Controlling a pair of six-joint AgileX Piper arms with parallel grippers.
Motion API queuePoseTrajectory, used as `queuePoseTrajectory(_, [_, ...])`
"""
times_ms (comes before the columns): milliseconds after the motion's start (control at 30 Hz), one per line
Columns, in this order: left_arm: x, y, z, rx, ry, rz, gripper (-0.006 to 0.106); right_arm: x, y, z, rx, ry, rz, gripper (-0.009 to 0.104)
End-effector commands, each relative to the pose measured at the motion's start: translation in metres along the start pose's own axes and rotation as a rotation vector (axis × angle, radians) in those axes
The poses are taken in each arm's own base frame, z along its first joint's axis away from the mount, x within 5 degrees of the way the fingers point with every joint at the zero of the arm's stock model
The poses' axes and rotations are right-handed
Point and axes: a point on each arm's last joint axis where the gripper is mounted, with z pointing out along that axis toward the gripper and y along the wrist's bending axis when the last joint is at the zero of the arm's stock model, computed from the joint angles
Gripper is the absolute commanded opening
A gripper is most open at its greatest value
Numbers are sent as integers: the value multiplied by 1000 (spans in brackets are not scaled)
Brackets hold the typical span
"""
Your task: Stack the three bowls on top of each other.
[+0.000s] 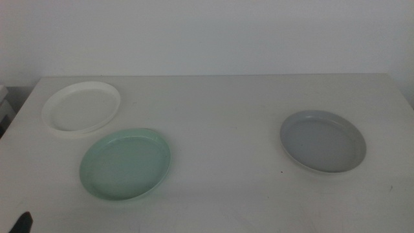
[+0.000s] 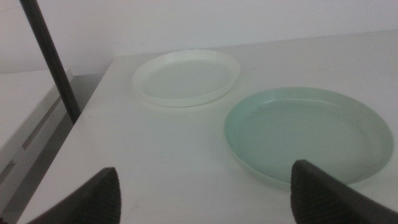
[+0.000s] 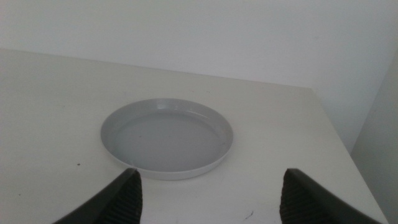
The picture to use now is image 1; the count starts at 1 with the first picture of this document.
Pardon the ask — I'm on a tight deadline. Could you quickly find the mint green shallow bowl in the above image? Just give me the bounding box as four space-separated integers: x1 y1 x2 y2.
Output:
79 128 172 201

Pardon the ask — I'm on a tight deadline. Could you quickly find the white shallow bowl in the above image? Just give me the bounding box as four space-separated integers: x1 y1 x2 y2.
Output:
41 80 122 137

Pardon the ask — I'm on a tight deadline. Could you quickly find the grey shallow bowl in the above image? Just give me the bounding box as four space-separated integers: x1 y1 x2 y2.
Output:
279 109 367 175

